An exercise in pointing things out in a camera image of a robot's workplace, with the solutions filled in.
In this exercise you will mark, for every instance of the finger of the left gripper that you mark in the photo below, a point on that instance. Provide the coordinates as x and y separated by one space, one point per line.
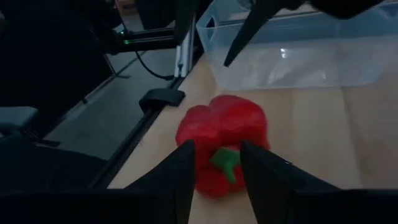
252 25
342 7

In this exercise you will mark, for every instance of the clear plastic bin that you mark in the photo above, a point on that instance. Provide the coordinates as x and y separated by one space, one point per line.
311 62

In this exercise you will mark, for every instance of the black aluminium table frame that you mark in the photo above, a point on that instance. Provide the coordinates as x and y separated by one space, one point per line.
130 146

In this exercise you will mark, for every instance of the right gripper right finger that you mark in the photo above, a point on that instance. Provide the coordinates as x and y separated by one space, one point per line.
267 180

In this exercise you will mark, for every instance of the red bell pepper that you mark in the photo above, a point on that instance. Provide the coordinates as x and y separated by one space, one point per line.
224 124

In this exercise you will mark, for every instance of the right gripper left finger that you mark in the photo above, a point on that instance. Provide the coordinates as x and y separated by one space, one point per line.
183 174

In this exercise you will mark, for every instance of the black bar with green lights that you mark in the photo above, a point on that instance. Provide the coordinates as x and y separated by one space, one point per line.
149 45

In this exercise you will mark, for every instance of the black rail bracket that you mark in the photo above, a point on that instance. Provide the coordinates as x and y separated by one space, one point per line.
161 98

